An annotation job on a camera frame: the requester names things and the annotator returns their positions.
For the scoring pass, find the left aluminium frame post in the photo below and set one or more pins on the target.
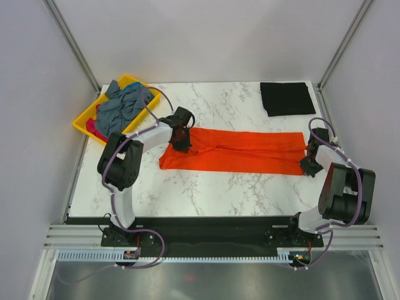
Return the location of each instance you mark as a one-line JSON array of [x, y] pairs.
[[69, 38]]

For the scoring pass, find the pink red t shirt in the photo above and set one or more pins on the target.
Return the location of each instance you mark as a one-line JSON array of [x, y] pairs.
[[91, 125]]

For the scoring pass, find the right aluminium frame post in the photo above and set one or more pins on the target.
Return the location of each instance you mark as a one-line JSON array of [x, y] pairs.
[[345, 42]]

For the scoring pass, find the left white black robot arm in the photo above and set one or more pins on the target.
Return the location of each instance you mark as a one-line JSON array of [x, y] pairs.
[[121, 158]]

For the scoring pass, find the white slotted cable duct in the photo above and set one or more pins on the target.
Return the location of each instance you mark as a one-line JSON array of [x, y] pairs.
[[118, 255]]

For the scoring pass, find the folded black t shirt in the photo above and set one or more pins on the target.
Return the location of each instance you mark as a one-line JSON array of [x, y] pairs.
[[286, 99]]

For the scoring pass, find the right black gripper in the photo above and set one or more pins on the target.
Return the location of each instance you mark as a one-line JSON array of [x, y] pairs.
[[307, 170]]

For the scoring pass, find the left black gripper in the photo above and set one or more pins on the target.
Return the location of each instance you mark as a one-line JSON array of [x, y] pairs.
[[183, 147]]

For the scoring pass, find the grey t shirt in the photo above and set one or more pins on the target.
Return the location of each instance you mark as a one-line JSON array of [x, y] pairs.
[[121, 108]]

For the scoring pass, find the aluminium frame post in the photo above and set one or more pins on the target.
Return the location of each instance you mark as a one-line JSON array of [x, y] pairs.
[[69, 38], [345, 42]]

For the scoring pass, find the aluminium extrusion rail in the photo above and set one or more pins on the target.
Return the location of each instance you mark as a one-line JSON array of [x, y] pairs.
[[73, 237]]

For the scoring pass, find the teal blue t shirt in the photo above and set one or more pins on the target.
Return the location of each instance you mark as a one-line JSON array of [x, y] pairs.
[[132, 85]]

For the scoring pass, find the orange t shirt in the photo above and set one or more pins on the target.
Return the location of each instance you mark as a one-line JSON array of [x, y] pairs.
[[239, 152]]

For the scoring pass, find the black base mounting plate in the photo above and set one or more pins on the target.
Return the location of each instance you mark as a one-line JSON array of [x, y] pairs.
[[211, 236]]

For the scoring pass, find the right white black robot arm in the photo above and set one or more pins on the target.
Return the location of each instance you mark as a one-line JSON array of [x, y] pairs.
[[346, 197]]

